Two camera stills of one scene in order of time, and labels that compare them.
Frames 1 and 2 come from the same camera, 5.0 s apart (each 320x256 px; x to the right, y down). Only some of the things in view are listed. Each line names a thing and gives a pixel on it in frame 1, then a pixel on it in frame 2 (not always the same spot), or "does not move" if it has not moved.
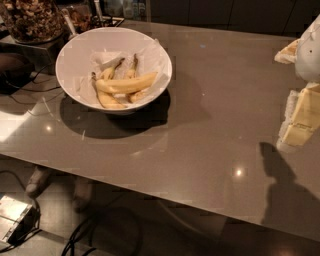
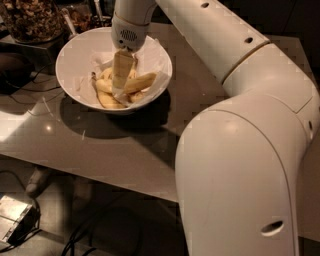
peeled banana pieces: [126, 84] does not move
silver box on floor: [17, 218] does not move
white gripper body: [309, 56] -> [129, 35]
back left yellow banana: [107, 74] does not move
